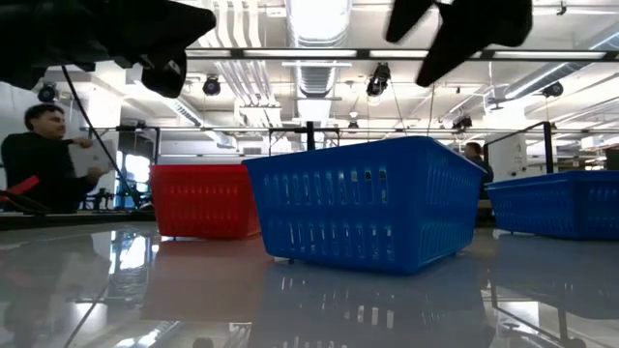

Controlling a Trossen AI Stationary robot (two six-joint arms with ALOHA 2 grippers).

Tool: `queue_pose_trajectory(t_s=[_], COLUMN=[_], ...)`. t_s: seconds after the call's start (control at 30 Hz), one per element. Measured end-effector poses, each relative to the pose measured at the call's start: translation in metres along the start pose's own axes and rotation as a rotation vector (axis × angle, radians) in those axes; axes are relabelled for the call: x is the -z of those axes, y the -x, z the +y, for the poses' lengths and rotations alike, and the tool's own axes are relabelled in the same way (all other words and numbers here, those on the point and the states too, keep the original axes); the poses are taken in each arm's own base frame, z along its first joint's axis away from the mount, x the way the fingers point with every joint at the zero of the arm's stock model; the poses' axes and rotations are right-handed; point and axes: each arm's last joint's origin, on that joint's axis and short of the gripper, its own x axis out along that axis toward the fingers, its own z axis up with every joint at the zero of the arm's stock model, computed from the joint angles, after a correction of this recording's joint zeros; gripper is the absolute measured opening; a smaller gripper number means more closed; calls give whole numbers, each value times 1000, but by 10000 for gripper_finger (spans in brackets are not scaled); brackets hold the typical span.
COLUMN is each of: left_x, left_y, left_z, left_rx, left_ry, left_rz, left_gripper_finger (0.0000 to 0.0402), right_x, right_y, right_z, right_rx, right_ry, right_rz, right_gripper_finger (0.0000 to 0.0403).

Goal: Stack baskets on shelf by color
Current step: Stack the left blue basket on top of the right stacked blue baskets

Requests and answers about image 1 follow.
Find white tablet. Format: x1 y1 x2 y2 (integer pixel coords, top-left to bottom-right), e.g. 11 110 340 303
71 139 117 178

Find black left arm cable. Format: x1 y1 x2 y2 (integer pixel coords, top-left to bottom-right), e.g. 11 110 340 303
60 65 142 209

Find blue plastic basket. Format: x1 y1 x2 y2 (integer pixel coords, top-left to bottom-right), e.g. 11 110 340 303
486 169 619 242
243 135 488 276

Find black overhead frame bar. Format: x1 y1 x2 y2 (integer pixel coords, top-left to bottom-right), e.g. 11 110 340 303
186 47 619 62

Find black metal frame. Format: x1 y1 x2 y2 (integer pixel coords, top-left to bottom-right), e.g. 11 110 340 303
79 126 162 168

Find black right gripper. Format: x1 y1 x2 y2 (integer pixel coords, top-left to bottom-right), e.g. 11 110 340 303
385 0 533 88

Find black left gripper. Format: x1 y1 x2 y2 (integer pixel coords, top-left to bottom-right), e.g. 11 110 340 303
72 0 218 100

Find person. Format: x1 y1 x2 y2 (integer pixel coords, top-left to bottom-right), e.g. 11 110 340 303
0 103 110 215
462 141 495 200

